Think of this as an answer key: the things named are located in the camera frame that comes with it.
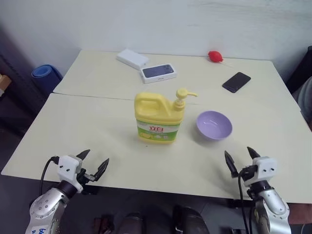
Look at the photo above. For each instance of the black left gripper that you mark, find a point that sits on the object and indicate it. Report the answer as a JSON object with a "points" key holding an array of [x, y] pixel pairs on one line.
{"points": [[84, 178]]}

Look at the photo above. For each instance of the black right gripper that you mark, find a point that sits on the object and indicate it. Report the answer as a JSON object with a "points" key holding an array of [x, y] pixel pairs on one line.
{"points": [[249, 176]]}

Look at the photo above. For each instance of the purple plastic bowl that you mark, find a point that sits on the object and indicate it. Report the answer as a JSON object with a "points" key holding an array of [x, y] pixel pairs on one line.
{"points": [[214, 126]]}

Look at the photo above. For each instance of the yellow detergent pump bottle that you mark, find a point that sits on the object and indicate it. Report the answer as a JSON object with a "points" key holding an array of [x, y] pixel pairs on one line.
{"points": [[156, 117]]}

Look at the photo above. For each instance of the dark rounded shape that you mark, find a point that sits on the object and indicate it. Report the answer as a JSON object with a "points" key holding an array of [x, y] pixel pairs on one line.
{"points": [[131, 224], [189, 220]]}

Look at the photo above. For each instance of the black smartphone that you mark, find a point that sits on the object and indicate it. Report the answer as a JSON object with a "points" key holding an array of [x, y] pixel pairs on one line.
{"points": [[236, 82]]}

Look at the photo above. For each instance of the person in grey clothing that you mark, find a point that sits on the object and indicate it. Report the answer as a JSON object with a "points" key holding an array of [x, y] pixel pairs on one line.
{"points": [[306, 102]]}

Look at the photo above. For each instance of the dark sofa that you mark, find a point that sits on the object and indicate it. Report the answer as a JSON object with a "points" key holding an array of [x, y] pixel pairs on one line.
{"points": [[22, 102]]}

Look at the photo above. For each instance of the blue rolled mat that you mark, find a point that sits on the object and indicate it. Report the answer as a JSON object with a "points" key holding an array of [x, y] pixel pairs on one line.
{"points": [[45, 75]]}

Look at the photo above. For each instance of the dark chair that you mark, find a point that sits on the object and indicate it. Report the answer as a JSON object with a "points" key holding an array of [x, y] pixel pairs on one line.
{"points": [[298, 70]]}

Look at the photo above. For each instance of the red rubber bulb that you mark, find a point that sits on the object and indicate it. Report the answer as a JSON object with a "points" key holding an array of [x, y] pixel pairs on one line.
{"points": [[215, 56]]}

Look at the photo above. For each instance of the white phone box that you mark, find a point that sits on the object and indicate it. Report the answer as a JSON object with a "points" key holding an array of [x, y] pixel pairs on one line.
{"points": [[158, 73]]}

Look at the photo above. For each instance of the plain white box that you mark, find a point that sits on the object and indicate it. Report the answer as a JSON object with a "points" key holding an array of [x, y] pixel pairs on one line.
{"points": [[132, 58]]}

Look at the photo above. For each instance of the brown cardboard box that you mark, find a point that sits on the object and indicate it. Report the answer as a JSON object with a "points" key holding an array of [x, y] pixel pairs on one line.
{"points": [[4, 84]]}

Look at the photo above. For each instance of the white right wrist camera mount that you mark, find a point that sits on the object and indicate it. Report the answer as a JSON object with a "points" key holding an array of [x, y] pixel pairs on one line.
{"points": [[265, 168]]}

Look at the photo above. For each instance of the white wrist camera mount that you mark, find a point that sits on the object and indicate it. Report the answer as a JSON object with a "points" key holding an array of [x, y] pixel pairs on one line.
{"points": [[67, 168], [265, 168]]}

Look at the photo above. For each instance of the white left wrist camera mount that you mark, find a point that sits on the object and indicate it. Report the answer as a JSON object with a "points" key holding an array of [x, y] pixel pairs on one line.
{"points": [[67, 168]]}

